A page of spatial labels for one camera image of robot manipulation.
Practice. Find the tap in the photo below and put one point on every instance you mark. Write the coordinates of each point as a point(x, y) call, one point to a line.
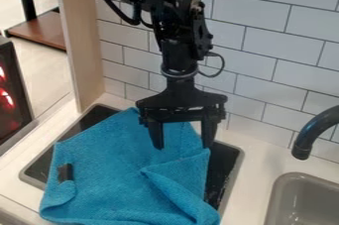
point(311, 131)

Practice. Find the blue cloth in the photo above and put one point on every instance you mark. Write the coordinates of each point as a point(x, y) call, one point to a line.
point(128, 176)

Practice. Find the toy sink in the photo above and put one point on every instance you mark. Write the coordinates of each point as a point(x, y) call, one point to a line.
point(304, 201)

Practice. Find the wooden table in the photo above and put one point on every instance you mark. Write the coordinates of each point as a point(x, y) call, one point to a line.
point(39, 30)

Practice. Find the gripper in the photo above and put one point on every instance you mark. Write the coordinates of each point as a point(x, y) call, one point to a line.
point(181, 98)

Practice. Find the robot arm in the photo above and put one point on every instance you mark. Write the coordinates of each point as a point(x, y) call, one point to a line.
point(174, 14)

